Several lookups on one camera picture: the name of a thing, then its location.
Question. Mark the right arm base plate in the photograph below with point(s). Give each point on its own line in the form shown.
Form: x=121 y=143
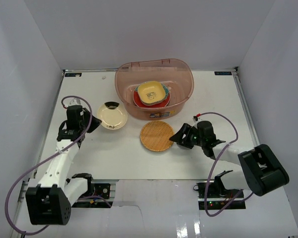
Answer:
x=214 y=193

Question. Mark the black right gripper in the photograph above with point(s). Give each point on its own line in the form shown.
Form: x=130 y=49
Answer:
x=186 y=129

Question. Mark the purple square dish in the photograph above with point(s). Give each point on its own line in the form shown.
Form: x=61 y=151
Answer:
x=166 y=90

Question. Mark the cream square dish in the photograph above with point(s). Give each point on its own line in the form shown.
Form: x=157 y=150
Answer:
x=151 y=94

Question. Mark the yellow square dish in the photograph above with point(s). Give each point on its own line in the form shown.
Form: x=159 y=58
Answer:
x=151 y=92

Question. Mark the pink translucent plastic bin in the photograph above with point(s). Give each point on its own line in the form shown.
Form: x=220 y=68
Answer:
x=175 y=74

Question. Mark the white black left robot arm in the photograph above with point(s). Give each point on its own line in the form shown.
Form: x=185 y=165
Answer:
x=50 y=201

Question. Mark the cream round plate black mark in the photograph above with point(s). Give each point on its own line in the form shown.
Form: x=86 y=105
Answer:
x=113 y=115

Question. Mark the round woven bamboo plate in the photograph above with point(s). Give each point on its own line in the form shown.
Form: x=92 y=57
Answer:
x=155 y=136

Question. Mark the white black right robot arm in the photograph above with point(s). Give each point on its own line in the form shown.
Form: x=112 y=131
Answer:
x=261 y=172

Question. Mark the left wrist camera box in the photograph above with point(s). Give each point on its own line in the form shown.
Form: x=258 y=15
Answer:
x=73 y=102

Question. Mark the red and teal plate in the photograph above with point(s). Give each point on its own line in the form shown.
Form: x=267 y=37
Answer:
x=139 y=103

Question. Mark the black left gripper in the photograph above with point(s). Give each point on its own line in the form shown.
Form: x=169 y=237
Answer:
x=90 y=120

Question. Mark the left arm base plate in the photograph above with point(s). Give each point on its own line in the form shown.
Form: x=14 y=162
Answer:
x=99 y=190

